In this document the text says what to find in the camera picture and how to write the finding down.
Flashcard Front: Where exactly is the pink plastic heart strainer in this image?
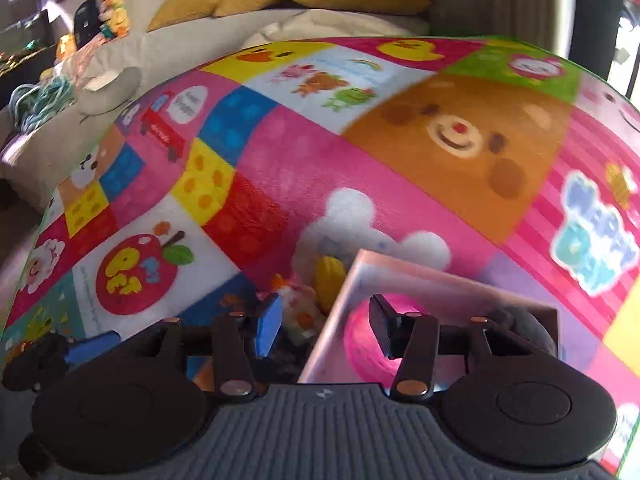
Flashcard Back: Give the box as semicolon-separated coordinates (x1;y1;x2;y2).
342;292;471;391

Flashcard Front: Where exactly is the mushroom house toy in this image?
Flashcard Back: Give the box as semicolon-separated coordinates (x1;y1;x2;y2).
270;274;326;346

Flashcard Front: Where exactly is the yellow corn toy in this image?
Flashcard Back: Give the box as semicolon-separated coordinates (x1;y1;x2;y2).
312;256;346;315

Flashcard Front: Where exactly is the black plush toy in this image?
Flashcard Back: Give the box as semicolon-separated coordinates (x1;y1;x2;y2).
485;306;558;358

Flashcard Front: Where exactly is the pink cardboard box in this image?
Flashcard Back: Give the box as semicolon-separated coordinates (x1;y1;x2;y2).
298;249;559;384

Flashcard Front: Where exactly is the colourful cartoon play mat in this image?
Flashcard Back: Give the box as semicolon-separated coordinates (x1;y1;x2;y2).
1;38;639;479

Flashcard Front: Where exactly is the teal yarn bundle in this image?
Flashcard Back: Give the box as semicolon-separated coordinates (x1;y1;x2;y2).
9;76;75;134

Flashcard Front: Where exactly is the yellow duck plush toy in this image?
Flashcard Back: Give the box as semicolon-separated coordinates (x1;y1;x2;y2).
99;0;130;40

